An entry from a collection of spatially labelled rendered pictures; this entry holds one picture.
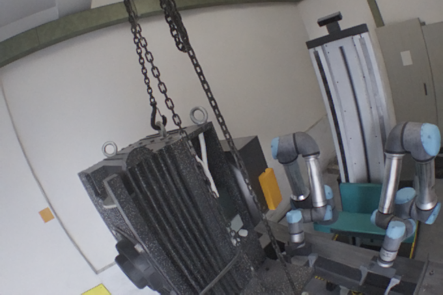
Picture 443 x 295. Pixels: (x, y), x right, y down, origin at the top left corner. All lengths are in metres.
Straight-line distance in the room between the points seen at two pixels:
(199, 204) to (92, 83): 1.40
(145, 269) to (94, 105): 1.39
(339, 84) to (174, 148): 0.92
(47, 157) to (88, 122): 0.44
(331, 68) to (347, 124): 0.33
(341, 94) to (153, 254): 1.14
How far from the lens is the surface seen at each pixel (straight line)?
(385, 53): 3.13
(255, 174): 0.88
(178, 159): 0.72
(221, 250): 0.90
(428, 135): 0.94
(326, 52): 1.28
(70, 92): 1.90
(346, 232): 1.48
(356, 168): 1.47
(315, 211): 1.23
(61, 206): 1.95
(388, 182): 1.06
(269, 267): 1.13
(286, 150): 1.17
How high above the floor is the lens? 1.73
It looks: 11 degrees down
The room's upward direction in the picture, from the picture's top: 21 degrees counter-clockwise
